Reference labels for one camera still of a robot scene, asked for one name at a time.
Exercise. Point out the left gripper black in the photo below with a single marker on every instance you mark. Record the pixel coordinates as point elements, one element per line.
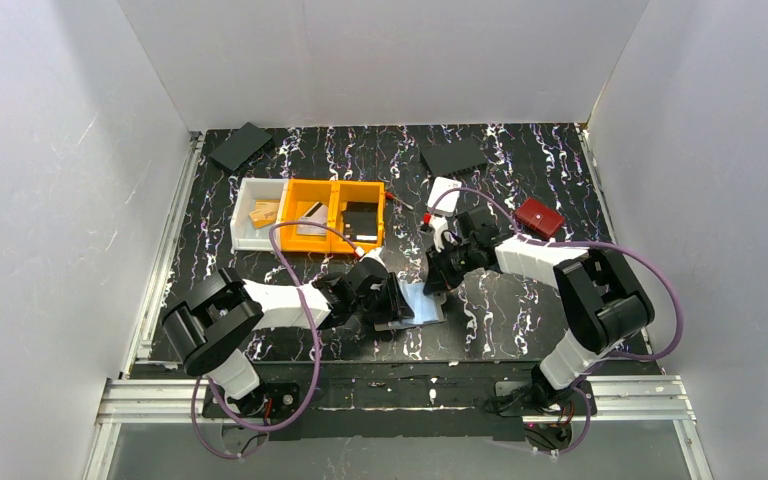
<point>389,299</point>

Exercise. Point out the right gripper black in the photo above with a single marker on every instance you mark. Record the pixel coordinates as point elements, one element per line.
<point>437,273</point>

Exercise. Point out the grey card holder blue inside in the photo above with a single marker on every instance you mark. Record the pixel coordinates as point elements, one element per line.
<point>426,309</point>

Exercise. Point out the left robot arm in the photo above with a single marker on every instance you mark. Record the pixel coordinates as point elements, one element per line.
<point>208,326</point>

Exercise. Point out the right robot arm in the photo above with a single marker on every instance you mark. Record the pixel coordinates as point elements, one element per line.
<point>602,298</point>

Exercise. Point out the white card holder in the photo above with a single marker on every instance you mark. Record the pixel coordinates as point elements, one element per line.
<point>443,197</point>

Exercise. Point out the black cards in orange bin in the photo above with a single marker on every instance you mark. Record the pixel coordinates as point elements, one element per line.
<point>360,221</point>

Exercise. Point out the red card holder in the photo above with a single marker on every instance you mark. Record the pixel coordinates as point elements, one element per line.
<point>539,218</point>

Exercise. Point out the silver cards in orange bin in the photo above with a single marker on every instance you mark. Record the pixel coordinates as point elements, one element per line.
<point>312,221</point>

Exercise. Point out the black card case far centre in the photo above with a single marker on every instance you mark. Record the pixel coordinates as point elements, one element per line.
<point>452,159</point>

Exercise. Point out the black card case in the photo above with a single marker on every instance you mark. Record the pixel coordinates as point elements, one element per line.
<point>243,146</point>
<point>452,159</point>

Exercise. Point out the tan cards in white bin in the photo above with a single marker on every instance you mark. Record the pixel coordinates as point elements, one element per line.
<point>264,213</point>

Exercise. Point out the black card case far left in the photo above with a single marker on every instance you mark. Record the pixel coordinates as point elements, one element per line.
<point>243,146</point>

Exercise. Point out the orange double bin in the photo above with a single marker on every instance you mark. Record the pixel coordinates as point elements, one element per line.
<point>302,193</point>

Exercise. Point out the white plastic bin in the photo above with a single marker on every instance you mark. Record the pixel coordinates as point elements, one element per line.
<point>243,236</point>

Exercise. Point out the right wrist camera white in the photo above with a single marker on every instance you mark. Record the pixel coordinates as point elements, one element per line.
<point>437,229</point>

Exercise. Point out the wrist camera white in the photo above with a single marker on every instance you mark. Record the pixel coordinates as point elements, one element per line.
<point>373,259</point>
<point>437,229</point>

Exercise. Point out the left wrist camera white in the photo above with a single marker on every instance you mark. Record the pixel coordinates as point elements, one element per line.
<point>373,259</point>

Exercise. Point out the red handled small tool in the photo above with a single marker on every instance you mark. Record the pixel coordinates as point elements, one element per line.
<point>392,197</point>

